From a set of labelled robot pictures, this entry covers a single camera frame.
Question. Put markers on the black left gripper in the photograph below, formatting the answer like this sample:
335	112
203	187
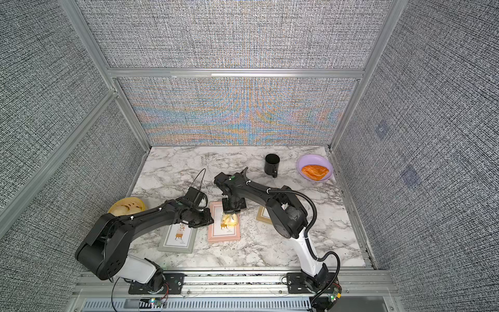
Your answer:
208	220

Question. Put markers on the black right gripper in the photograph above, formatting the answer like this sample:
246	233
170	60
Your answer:
241	206

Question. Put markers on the grey-green picture frame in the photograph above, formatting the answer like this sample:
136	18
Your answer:
178	238

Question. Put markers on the pink picture frame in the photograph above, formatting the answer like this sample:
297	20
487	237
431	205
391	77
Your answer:
215	233

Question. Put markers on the yellow cleaning cloth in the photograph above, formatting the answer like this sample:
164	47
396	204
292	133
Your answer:
229	220

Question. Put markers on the tan wooden picture frame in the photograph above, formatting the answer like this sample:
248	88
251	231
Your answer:
263	216

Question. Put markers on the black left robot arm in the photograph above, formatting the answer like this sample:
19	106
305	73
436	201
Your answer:
105	249

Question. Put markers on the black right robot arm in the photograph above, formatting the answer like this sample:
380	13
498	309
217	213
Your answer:
288	215

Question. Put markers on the black mug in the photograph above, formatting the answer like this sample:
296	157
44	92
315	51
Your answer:
271	167

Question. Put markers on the yellow bamboo steamer basket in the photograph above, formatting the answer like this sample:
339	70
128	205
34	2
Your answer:
127	206

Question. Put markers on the orange pastry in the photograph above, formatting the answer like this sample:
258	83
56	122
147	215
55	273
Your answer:
315	172

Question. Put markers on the purple bowl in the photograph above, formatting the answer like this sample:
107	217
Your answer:
314	159

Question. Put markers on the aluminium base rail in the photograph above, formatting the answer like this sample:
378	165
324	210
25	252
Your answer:
240	289

